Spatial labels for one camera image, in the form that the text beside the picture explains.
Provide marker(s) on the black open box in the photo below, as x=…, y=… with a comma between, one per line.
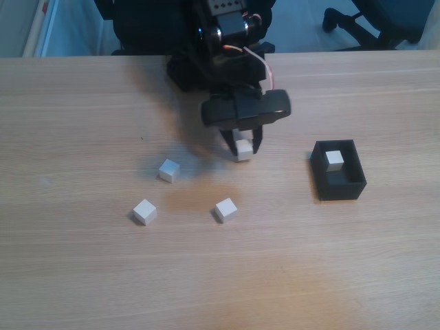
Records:
x=340, y=192

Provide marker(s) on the black oval camera box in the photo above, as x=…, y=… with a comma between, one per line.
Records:
x=271, y=106

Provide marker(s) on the blue office chair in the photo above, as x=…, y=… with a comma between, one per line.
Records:
x=395, y=17

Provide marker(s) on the white cube block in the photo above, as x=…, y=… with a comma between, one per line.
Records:
x=145, y=212
x=226, y=210
x=169, y=170
x=244, y=148
x=334, y=160

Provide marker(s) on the white board with red print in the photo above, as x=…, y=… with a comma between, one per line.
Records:
x=36, y=31

